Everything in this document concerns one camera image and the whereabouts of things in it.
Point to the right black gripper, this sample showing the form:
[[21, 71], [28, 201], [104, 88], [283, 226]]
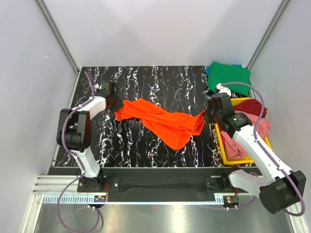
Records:
[[210, 106]]

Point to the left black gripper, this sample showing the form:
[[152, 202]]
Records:
[[119, 104]]

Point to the orange t shirt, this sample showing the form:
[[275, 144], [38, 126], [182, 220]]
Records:
[[174, 129]]

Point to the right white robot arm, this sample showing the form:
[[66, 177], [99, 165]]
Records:
[[279, 187]]

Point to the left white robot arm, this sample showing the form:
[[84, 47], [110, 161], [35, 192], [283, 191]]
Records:
[[74, 133]]

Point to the dark red t shirt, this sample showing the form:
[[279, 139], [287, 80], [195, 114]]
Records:
[[250, 106]]

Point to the folded green t shirt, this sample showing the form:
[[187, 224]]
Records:
[[221, 73]]

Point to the pink t shirt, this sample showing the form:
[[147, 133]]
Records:
[[234, 150]]

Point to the yellow plastic bin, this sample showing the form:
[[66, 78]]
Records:
[[253, 118]]

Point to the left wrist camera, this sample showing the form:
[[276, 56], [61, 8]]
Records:
[[105, 87]]

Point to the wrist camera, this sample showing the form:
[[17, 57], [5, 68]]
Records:
[[105, 87], [223, 89]]

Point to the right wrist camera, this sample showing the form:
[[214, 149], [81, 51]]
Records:
[[223, 89]]

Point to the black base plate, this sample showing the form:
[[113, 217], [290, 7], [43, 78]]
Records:
[[163, 184]]

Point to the aluminium frame rail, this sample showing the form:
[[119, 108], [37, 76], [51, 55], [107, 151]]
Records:
[[45, 184]]

